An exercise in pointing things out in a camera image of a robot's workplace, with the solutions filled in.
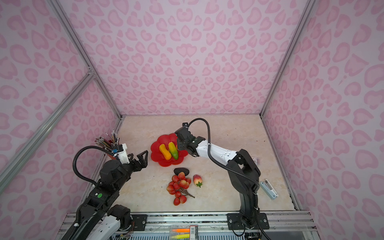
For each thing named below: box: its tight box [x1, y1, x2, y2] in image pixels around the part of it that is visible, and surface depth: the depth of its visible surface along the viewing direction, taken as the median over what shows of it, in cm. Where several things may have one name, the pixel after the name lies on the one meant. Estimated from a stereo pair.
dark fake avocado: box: [173, 167, 190, 176], surface depth 90 cm
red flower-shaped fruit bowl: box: [150, 133, 189, 167], surface depth 100 cm
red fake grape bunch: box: [166, 172, 195, 206], surface depth 82 cm
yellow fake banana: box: [159, 143, 172, 161], surface depth 97 cm
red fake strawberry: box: [193, 174, 203, 188], surface depth 84 cm
